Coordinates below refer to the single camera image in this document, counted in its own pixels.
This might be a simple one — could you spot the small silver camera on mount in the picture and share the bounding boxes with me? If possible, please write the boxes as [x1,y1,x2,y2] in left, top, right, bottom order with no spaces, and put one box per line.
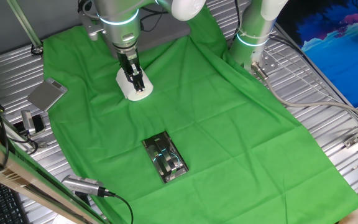
[21,110,37,135]

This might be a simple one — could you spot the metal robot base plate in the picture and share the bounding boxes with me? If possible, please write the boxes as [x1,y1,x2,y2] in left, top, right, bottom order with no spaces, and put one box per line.
[250,46,279,75]

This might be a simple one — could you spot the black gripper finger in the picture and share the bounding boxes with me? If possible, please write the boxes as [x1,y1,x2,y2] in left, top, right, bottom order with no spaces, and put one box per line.
[129,63,145,93]

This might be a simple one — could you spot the blue painted picture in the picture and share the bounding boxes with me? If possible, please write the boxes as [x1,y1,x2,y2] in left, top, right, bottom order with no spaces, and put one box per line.
[275,0,358,108]

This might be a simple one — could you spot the black camera stand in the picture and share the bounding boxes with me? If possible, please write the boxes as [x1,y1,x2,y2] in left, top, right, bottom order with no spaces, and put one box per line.
[74,191,92,207]

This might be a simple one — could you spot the aluminium frame strut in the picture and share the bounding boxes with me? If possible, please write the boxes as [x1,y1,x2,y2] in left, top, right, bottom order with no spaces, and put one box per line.
[6,0,45,57]

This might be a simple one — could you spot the grey flat pad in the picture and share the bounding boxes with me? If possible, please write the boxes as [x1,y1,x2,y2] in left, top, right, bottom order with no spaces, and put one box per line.
[106,12,192,58]

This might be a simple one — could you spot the silver digital kitchen scale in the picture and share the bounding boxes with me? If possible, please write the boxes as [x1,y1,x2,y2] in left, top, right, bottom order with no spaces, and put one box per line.
[26,77,68,112]

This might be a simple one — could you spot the thin black camera cable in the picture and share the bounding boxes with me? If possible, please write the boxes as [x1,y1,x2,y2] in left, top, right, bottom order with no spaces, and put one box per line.
[9,130,40,156]

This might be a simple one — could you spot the aluminium frame bar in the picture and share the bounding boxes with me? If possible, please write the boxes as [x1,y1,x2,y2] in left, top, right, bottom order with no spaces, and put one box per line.
[0,127,105,224]

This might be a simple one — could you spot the black clamp bracket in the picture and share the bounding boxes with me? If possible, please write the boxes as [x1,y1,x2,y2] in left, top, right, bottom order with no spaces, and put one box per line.
[12,114,46,135]

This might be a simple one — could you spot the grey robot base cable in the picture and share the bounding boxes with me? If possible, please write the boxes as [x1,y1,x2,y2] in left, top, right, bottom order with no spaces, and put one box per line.
[252,62,358,125]

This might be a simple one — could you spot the green cloth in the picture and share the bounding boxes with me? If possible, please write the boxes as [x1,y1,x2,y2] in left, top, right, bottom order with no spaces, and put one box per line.
[42,4,358,224]

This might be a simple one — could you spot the silver ribbed camera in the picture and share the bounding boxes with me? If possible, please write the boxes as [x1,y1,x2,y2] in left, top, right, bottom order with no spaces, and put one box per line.
[61,174,107,197]

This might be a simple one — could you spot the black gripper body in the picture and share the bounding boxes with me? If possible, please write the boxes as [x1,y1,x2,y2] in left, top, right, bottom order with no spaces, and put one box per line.
[116,46,140,75]

